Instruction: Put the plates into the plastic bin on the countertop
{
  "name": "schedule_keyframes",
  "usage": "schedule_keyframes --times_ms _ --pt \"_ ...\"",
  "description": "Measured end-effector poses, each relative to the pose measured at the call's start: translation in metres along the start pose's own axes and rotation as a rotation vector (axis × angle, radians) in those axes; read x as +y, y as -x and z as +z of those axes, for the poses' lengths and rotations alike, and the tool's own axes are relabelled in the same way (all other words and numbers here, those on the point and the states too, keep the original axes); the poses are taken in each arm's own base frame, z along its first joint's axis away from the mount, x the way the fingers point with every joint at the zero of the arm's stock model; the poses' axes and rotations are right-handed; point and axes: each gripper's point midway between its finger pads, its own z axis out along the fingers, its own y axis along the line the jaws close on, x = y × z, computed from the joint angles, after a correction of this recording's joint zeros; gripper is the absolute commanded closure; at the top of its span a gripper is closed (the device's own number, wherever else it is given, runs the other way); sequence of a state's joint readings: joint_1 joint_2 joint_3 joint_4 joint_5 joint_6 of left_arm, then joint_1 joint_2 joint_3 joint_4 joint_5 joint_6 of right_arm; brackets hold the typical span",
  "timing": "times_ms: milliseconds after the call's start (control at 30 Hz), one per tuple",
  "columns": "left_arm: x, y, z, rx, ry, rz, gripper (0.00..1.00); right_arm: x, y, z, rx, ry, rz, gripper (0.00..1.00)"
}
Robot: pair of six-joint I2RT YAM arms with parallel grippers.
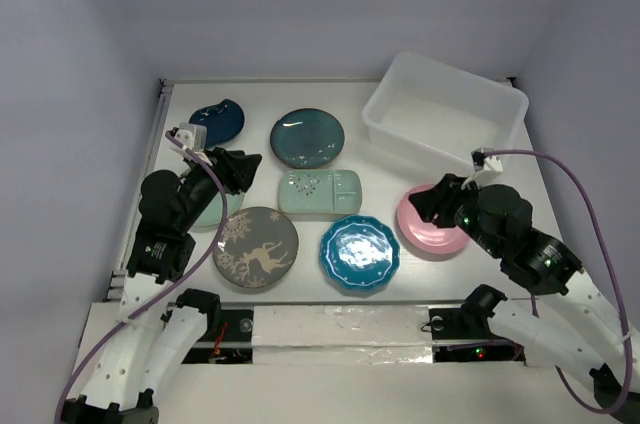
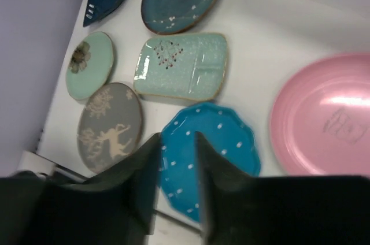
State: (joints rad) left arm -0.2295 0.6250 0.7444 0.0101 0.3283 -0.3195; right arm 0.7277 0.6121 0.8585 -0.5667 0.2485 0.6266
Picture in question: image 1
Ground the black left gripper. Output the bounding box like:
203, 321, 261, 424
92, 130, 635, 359
176, 146, 260, 231

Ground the mint rectangular divided plate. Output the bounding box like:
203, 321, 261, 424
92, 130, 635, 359
278, 169, 363, 216

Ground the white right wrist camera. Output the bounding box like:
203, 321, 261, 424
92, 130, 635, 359
471, 148, 504, 174

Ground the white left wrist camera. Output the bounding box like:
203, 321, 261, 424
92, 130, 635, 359
172, 123, 207, 152

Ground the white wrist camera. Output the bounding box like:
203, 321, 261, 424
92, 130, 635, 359
172, 123, 207, 152
471, 148, 504, 174

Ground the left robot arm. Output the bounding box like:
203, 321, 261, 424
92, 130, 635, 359
55, 145, 262, 423

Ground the mint green flower plate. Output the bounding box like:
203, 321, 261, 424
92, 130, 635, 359
191, 193, 244, 232

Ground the aluminium side rail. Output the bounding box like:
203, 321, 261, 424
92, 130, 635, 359
102, 78, 174, 302

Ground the blue scalloped dotted plate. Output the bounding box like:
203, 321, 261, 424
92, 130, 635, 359
319, 215, 400, 292

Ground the dark teal round plate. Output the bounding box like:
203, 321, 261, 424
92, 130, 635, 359
269, 108, 345, 169

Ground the white plastic bin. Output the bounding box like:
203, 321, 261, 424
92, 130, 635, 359
361, 51, 529, 175

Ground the pink round plate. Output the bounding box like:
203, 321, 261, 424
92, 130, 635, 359
396, 184, 470, 258

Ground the grey reindeer round plate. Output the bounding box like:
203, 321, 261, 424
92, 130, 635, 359
213, 207, 299, 289

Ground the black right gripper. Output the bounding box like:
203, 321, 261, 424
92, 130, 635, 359
408, 170, 502, 257

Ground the dark blue leaf-shaped plate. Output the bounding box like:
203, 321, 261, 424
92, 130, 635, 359
189, 99, 245, 149

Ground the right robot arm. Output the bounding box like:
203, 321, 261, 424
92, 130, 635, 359
408, 174, 639, 423

